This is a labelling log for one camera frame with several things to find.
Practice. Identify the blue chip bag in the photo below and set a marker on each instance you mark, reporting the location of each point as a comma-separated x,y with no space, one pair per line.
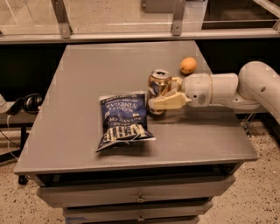
124,120

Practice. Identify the left metal bracket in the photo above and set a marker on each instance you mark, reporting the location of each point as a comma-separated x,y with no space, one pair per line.
60,12

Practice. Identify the grey drawer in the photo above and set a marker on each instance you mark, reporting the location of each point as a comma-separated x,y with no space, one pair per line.
135,191
138,213

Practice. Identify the orange fruit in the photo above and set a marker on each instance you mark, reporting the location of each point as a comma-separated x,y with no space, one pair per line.
188,65

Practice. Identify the upper grey drawer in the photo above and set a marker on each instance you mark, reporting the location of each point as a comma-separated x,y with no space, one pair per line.
135,191

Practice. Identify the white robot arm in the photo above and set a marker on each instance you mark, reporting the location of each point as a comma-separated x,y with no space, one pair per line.
256,85

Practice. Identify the lower grey drawer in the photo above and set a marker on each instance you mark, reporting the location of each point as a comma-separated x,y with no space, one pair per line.
138,213

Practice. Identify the orange soda can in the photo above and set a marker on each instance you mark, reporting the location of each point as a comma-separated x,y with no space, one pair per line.
159,84

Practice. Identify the metal bracket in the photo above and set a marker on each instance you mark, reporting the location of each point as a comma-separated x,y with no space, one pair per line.
60,12
177,17

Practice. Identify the black headphones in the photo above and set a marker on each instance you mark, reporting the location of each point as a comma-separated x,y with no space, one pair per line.
30,104

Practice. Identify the grey drawer cabinet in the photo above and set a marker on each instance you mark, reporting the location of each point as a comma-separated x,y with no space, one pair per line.
166,172

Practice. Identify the right metal bracket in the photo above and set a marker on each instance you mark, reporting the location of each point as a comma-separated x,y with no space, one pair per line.
177,17

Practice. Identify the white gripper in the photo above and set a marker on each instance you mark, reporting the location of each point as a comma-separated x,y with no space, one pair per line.
197,87

